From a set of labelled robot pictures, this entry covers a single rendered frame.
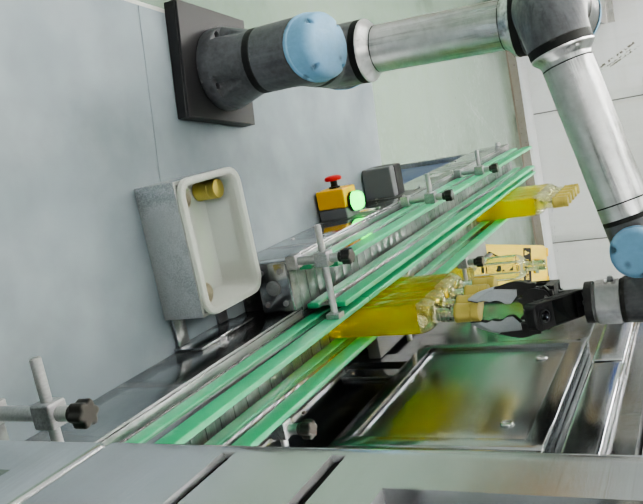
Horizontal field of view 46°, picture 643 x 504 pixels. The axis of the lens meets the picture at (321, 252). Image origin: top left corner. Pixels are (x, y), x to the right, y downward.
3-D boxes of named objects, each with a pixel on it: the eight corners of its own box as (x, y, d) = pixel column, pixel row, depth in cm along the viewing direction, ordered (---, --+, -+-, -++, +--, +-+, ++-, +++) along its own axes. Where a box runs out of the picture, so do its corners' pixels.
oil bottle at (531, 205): (476, 222, 244) (568, 211, 230) (474, 205, 243) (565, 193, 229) (481, 218, 248) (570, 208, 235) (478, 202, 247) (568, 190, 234)
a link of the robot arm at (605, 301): (622, 327, 124) (616, 278, 123) (592, 329, 126) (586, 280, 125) (626, 317, 131) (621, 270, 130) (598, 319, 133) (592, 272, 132)
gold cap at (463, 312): (454, 324, 137) (478, 323, 135) (452, 305, 136) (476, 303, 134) (460, 320, 140) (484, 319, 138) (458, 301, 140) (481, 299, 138)
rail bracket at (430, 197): (398, 208, 187) (451, 201, 181) (393, 179, 186) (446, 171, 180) (404, 205, 191) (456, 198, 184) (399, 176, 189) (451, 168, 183)
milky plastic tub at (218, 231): (166, 322, 125) (210, 319, 121) (134, 187, 122) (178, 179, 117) (224, 291, 140) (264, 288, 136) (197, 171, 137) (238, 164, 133)
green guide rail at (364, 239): (299, 270, 139) (338, 266, 135) (298, 264, 139) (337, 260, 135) (510, 151, 291) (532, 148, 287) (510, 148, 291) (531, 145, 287)
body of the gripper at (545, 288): (531, 321, 139) (601, 317, 134) (521, 332, 132) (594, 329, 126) (526, 280, 139) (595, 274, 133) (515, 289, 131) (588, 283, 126)
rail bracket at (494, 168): (452, 179, 227) (497, 173, 221) (448, 155, 226) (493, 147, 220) (456, 177, 231) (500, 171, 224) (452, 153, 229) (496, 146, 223)
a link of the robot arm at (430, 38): (281, 27, 142) (588, -42, 115) (319, 34, 155) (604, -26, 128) (288, 92, 143) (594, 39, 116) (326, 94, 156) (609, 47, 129)
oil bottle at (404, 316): (329, 339, 148) (434, 334, 138) (324, 311, 147) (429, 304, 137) (341, 330, 153) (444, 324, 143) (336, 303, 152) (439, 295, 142)
